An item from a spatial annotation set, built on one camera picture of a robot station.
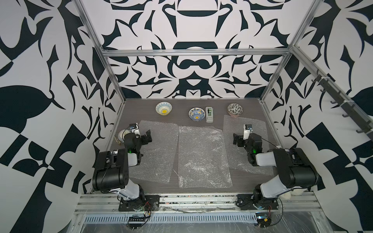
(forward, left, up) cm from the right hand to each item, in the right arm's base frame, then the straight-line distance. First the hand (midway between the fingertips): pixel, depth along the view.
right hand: (242, 131), depth 95 cm
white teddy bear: (-37, -14, -1) cm, 39 cm away
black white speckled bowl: (+21, -1, -4) cm, 22 cm away
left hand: (0, +65, +3) cm, 65 cm away
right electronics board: (-46, -1, -6) cm, 47 cm away
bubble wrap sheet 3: (-15, +5, -5) cm, 16 cm away
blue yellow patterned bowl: (+17, +28, -3) cm, 33 cm away
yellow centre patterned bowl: (+22, +53, -2) cm, 58 cm away
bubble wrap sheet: (-19, +53, -4) cm, 57 cm away
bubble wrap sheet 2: (-17, +26, -4) cm, 32 cm away
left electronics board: (-47, +61, -6) cm, 77 cm away
